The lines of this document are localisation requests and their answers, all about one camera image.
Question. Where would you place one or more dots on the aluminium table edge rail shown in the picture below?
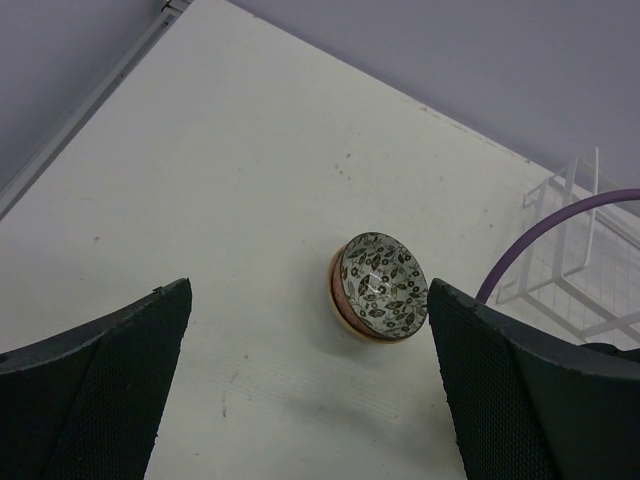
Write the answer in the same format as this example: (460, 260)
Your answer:
(60, 61)

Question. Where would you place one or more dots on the black floral pattern bowl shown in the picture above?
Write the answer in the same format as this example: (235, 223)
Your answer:
(380, 287)

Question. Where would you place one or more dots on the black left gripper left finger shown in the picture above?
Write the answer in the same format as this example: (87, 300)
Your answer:
(87, 403)

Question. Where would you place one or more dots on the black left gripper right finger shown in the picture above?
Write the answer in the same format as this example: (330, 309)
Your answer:
(528, 405)

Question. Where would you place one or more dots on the white leaf pattern bowl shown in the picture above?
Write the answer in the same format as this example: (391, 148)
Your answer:
(337, 312)

